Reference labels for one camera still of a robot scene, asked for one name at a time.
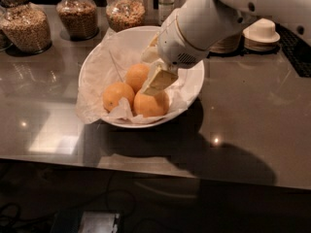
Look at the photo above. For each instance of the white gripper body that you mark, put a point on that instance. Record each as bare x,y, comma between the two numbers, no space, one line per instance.
179,47

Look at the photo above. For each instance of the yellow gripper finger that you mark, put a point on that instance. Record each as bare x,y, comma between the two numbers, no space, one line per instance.
150,53
161,76

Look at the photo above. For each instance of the orange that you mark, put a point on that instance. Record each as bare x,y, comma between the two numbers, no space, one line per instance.
151,106
136,75
114,92

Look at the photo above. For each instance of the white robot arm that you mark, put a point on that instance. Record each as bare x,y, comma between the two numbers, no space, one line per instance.
189,32

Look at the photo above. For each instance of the white ceramic bowl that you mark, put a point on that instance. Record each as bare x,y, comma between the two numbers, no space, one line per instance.
191,78

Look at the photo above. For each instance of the white paper liner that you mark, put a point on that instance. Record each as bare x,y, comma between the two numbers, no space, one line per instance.
97,78

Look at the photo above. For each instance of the right glass cereal jar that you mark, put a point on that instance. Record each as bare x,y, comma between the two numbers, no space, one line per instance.
125,14

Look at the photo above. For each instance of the glass cereal jar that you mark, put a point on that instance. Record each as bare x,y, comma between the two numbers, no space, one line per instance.
125,14
79,18

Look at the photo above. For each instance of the clear glass bottle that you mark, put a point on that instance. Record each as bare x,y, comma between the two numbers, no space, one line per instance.
165,8

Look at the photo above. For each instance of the tall stack paper bowls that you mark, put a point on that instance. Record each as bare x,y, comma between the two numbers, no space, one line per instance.
227,45

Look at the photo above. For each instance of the middle glass cereal jar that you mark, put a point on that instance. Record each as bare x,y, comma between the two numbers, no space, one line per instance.
79,18

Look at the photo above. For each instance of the small stack paper bowls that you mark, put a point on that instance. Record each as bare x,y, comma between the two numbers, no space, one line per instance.
261,36

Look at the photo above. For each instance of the black rubber mat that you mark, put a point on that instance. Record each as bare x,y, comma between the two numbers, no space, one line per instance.
297,52

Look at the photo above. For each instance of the large glass grain jar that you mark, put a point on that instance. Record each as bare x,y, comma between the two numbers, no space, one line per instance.
26,26

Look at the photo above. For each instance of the glass jar at edge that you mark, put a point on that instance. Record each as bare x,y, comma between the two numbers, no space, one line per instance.
5,43

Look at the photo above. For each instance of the grey box under table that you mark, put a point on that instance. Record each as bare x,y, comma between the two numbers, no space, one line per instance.
87,222

